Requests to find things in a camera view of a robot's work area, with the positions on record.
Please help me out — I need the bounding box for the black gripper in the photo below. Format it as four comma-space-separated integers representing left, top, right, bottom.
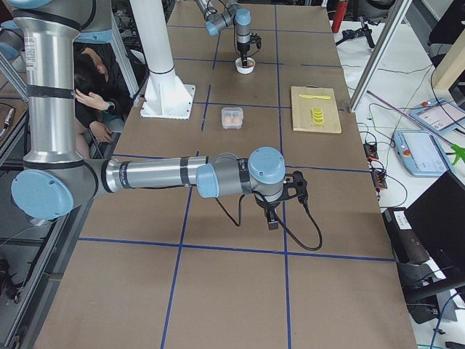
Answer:
254, 191, 280, 230
236, 33, 251, 67

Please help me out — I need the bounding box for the clear plastic egg box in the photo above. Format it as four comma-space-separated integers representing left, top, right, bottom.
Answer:
221, 107, 243, 129

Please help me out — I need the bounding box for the white round bowl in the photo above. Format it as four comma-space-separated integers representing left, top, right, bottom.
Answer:
235, 57, 256, 75

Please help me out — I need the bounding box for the bamboo cutting board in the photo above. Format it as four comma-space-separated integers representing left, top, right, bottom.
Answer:
291, 86, 341, 134

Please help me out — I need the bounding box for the yellow plastic knife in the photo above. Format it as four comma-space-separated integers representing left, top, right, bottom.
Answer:
299, 94, 331, 100

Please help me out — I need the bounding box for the seated person in black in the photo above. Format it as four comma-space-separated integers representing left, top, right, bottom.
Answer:
74, 43, 133, 159

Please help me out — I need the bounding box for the near blue teach pendant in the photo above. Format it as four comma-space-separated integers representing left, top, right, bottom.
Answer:
393, 129, 452, 177

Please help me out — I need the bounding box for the blue teach pendant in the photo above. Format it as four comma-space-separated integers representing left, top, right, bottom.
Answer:
393, 129, 452, 177
409, 98, 464, 135

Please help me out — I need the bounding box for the black computer monitor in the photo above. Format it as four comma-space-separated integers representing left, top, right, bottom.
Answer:
405, 171, 464, 272

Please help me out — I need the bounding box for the far blue teach pendant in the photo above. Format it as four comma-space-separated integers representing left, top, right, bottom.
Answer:
409, 98, 464, 135

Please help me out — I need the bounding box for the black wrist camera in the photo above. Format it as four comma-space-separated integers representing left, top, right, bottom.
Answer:
279, 171, 308, 204
249, 33, 262, 51

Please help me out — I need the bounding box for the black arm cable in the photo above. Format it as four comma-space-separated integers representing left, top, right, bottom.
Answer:
214, 192, 323, 252

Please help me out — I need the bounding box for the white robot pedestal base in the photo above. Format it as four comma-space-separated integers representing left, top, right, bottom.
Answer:
130, 0, 195, 120

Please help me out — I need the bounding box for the aluminium frame post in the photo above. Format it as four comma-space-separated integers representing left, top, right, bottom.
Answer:
348, 0, 413, 113

